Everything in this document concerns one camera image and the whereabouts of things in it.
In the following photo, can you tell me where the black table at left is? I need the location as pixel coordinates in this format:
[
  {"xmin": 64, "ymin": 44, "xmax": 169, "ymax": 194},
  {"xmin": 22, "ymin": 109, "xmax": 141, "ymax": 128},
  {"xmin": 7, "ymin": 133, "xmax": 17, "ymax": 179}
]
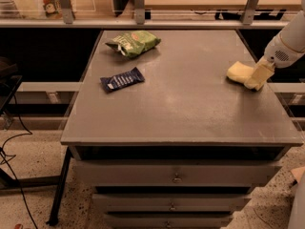
[{"xmin": 0, "ymin": 56, "xmax": 22, "ymax": 190}]

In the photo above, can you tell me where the top drawer with knob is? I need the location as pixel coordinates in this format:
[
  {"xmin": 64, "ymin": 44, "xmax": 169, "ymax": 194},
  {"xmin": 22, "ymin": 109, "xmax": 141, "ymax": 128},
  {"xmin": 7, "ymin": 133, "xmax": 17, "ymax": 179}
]
[{"xmin": 75, "ymin": 159, "xmax": 280, "ymax": 187}]

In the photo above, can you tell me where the dark blue snack packet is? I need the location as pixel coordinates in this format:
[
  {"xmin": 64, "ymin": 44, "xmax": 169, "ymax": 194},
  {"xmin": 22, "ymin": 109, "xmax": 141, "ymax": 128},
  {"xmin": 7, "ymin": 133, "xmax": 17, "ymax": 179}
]
[{"xmin": 100, "ymin": 68, "xmax": 145, "ymax": 93}]

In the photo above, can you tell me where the black leaning leg bar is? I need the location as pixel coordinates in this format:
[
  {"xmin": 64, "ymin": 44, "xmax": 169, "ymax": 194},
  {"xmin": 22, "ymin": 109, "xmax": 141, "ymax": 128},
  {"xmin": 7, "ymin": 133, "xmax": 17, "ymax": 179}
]
[{"xmin": 47, "ymin": 149, "xmax": 71, "ymax": 226}]

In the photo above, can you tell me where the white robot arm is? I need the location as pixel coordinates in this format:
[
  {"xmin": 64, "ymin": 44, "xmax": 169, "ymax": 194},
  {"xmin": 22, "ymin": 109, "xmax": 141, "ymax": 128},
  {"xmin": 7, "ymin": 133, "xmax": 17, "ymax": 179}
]
[{"xmin": 244, "ymin": 0, "xmax": 305, "ymax": 91}]

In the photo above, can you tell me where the yellow sponge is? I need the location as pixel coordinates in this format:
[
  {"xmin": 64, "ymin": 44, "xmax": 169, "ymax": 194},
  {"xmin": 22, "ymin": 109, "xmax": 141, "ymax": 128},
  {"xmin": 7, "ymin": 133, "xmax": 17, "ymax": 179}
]
[{"xmin": 227, "ymin": 61, "xmax": 254, "ymax": 84}]

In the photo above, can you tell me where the metal railing with posts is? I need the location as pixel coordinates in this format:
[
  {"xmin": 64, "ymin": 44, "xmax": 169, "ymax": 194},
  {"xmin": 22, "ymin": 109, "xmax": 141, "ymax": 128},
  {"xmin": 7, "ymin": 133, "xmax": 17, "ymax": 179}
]
[{"xmin": 0, "ymin": 0, "xmax": 300, "ymax": 30}]

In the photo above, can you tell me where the drawer with knob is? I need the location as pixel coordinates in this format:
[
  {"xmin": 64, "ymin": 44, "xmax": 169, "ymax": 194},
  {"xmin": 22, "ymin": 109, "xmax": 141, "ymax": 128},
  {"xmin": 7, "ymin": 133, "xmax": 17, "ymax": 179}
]
[
  {"xmin": 104, "ymin": 214, "xmax": 233, "ymax": 229},
  {"xmin": 75, "ymin": 159, "xmax": 280, "ymax": 187},
  {"xmin": 92, "ymin": 194, "xmax": 251, "ymax": 213}
]

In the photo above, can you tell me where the grey drawer cabinet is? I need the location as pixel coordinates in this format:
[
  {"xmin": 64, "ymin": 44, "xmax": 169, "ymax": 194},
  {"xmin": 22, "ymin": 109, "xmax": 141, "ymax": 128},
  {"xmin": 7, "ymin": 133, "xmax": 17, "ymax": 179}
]
[{"xmin": 61, "ymin": 31, "xmax": 302, "ymax": 218}]

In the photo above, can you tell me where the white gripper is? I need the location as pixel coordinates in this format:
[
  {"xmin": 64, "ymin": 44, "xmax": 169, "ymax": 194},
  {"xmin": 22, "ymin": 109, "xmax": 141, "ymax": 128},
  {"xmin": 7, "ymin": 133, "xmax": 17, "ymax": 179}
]
[{"xmin": 244, "ymin": 32, "xmax": 305, "ymax": 91}]

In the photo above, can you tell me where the middle drawer with knob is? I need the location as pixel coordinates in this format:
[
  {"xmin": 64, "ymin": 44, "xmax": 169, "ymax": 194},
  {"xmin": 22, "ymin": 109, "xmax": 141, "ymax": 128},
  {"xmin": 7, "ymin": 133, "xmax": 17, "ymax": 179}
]
[{"xmin": 92, "ymin": 194, "xmax": 251, "ymax": 213}]

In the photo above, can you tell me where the bottom drawer with knob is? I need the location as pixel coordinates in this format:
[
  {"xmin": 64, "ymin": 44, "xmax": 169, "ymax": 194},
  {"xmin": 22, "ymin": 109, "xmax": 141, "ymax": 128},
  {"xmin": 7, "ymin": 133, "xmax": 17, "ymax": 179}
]
[{"xmin": 104, "ymin": 214, "xmax": 233, "ymax": 229}]

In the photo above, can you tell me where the green jalapeno chip bag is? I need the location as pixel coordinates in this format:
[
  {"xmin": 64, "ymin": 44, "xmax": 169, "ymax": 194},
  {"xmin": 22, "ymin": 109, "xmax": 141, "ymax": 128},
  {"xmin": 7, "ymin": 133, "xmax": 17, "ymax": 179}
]
[{"xmin": 106, "ymin": 31, "xmax": 161, "ymax": 58}]

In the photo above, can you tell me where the black floor cable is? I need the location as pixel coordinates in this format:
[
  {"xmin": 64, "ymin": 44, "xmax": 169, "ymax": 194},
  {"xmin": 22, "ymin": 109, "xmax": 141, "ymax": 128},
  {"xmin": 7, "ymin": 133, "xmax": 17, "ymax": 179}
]
[{"xmin": 0, "ymin": 83, "xmax": 40, "ymax": 229}]

